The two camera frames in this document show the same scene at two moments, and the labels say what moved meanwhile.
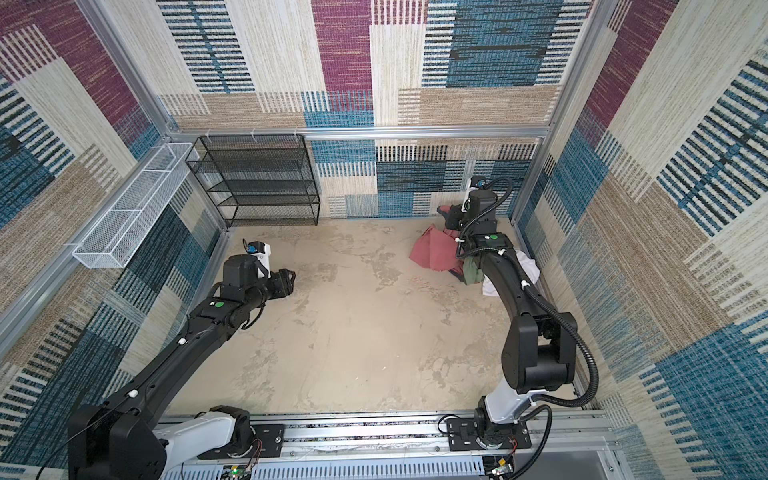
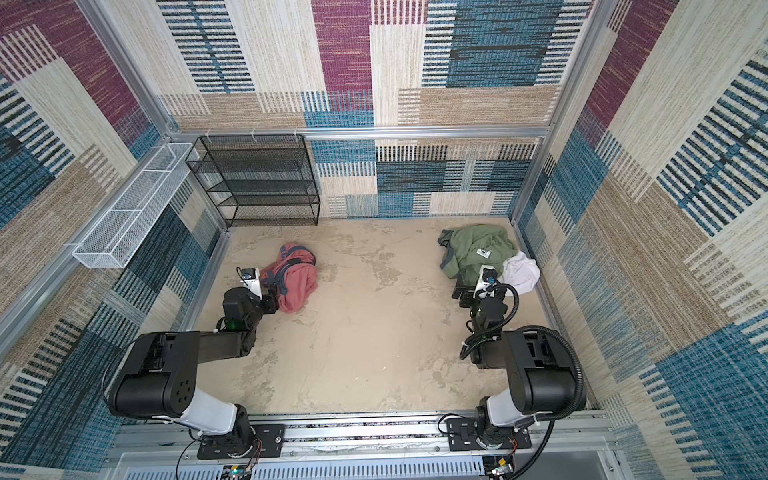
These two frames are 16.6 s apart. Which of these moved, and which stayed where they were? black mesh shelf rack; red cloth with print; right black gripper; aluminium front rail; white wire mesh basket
Moved: red cloth with print; right black gripper
Stayed: aluminium front rail; black mesh shelf rack; white wire mesh basket
